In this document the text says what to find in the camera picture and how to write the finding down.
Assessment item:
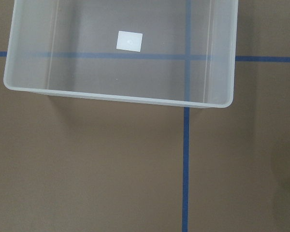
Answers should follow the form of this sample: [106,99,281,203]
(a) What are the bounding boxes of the translucent plastic storage box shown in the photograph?
[3,0,238,108]

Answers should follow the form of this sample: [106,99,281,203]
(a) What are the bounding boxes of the white label sticker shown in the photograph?
[116,31,143,52]

